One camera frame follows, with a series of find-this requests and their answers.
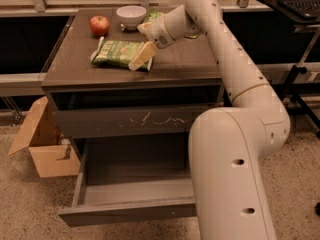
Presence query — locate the open cardboard box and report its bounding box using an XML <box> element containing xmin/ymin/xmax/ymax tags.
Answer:
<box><xmin>9</xmin><ymin>97</ymin><xmax>80</xmax><ymax>178</ymax></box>

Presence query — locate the green jalapeno chip bag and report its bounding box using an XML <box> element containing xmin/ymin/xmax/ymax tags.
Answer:
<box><xmin>90</xmin><ymin>37</ymin><xmax>146</xmax><ymax>70</ymax></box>

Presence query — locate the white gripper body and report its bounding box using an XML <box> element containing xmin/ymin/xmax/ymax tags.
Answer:
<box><xmin>146</xmin><ymin>17</ymin><xmax>174</xmax><ymax>49</ymax></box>

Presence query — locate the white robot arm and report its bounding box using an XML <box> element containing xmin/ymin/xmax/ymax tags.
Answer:
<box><xmin>129</xmin><ymin>0</ymin><xmax>290</xmax><ymax>240</ymax></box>

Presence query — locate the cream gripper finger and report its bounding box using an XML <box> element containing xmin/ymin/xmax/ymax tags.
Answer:
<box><xmin>137</xmin><ymin>22</ymin><xmax>151</xmax><ymax>35</ymax></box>
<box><xmin>128</xmin><ymin>41</ymin><xmax>158</xmax><ymax>71</ymax></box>

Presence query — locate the green snack bag with logo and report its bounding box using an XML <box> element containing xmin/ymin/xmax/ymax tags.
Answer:
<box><xmin>144</xmin><ymin>7</ymin><xmax>201</xmax><ymax>41</ymax></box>

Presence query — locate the black side table stand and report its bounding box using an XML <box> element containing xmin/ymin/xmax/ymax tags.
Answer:
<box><xmin>257</xmin><ymin>0</ymin><xmax>320</xmax><ymax>137</ymax></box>

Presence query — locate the open bottom drawer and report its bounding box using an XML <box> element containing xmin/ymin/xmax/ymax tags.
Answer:
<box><xmin>59</xmin><ymin>133</ymin><xmax>196</xmax><ymax>227</ymax></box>

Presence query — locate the scratched grey middle drawer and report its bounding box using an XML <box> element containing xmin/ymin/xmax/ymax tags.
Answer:
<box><xmin>53</xmin><ymin>104</ymin><xmax>210</xmax><ymax>139</ymax></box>

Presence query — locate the white ceramic bowl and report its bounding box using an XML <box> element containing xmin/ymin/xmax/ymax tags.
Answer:
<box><xmin>116</xmin><ymin>5</ymin><xmax>147</xmax><ymax>30</ymax></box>

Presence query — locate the red apple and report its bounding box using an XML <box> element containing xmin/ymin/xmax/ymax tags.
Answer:
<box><xmin>89</xmin><ymin>16</ymin><xmax>110</xmax><ymax>36</ymax></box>

